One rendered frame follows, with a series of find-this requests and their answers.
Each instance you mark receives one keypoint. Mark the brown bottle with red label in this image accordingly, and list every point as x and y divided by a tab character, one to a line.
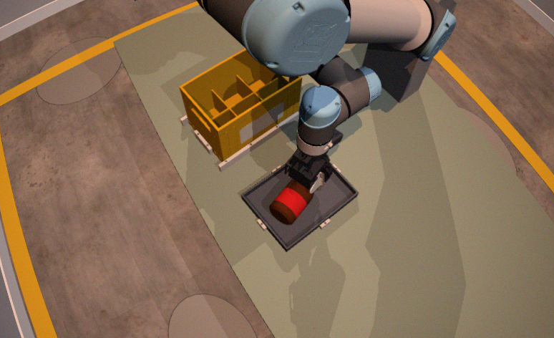
290	203

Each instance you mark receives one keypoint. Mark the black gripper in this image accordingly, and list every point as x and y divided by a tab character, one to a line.
305	175

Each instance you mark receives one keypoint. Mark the orange divided crate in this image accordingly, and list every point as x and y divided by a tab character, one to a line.
248	118

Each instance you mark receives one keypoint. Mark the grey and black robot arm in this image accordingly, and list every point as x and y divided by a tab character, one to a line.
293	37

